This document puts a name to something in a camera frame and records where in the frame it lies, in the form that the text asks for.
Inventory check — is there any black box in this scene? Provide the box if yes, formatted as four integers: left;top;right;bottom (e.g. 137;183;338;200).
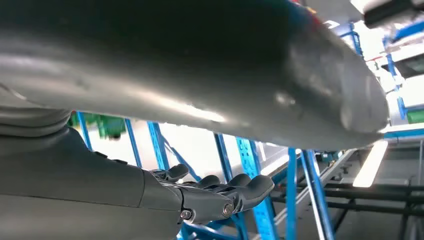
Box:
362;0;424;29

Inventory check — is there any green plastic crate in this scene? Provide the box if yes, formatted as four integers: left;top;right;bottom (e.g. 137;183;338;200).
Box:
67;112;127;140
406;109;424;125

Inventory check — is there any white light bar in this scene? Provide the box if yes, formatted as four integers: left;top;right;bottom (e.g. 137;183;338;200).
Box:
352;140;389;189

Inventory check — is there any black metal frame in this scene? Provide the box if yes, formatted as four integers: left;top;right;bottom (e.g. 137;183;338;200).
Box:
269;180;424;240

